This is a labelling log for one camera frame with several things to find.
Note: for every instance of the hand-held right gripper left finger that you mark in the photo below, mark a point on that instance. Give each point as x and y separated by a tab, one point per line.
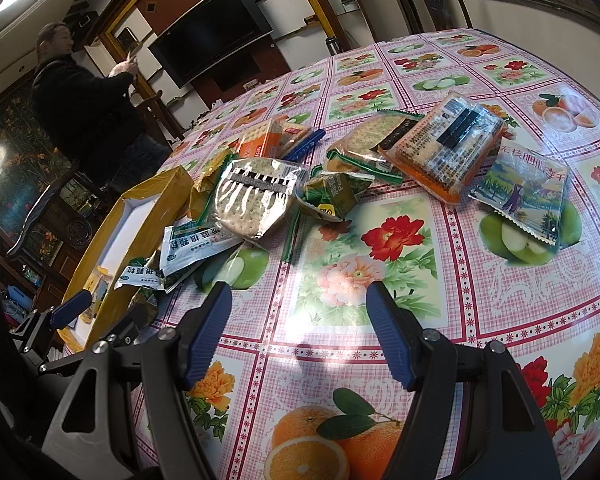
205	335

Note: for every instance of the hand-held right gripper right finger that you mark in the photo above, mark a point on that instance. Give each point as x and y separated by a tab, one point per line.
390	340

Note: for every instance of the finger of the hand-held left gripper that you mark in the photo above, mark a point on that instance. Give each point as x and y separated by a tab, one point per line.
125	331
72	306

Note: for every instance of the white green snack packet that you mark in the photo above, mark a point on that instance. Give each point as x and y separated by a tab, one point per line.
195	245
140	274

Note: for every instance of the yellow cardboard box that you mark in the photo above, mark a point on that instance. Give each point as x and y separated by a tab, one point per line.
150	220

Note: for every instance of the clear round cracker packet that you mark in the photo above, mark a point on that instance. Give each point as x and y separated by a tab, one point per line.
250	205

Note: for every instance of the gold snack packet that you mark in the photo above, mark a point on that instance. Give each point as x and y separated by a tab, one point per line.
207	182

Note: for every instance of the small green snack packet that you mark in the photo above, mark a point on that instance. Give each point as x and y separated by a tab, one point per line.
330	192

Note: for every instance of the landscape print snack packet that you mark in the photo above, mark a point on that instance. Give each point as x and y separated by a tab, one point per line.
525	195

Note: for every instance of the floral fruit print tablecloth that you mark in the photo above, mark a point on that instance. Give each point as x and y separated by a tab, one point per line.
480	285

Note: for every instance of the large orange cracker pack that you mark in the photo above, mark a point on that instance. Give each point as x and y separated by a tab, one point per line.
445	155

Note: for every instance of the small orange cracker packet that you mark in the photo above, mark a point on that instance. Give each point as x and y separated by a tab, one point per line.
265	137

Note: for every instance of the green cracker packet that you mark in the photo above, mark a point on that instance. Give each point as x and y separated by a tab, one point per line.
365	135

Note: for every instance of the blue stick packet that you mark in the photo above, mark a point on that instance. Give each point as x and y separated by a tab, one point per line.
307	142

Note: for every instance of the metal thermos flask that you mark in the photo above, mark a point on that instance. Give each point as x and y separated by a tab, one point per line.
330	45

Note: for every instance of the black flat television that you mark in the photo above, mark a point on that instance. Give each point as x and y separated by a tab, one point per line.
205	30

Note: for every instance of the flower wall painting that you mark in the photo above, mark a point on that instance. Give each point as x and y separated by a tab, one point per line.
10	160

